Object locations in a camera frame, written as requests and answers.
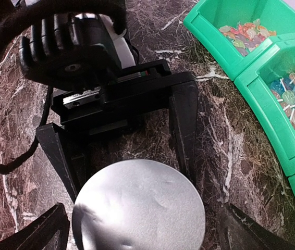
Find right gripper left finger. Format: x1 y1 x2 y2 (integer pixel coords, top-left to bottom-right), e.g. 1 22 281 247
0 203 70 249

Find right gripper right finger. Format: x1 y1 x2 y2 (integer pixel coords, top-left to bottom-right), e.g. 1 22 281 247
218 203 295 250

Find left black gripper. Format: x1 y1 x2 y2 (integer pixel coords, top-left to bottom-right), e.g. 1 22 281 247
36 59 198 202

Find white jar lid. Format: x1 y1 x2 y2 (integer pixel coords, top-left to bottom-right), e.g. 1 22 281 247
71 159 205 249

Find green three-compartment bin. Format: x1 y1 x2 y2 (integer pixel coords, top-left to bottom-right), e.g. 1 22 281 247
184 1 295 196

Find star gummy candies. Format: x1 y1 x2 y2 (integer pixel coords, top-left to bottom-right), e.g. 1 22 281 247
218 18 277 57

